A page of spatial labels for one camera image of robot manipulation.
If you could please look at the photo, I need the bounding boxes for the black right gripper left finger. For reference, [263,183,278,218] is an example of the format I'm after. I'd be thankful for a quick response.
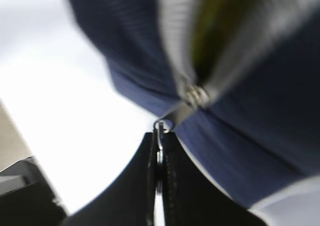
[62,132,158,226]

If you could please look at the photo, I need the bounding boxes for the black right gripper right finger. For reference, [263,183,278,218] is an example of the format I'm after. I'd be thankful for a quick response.
[161,132,266,226]

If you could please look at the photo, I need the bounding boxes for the navy blue lunch bag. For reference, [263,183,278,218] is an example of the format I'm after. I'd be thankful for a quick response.
[69,0,320,208]

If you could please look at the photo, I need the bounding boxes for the black robot base housing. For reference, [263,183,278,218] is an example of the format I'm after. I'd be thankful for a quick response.
[0,157,67,225]

